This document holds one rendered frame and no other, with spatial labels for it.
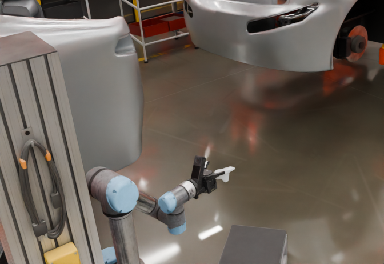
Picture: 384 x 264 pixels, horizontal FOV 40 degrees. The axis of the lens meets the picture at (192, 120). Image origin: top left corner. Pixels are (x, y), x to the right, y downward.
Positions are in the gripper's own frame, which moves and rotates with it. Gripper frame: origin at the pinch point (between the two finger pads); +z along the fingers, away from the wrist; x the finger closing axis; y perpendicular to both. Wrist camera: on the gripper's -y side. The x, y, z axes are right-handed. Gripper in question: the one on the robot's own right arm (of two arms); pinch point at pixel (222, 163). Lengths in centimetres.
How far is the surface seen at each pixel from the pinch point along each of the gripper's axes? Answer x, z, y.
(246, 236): -45, 51, 84
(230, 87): -257, 278, 88
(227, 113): -216, 225, 94
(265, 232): -38, 61, 85
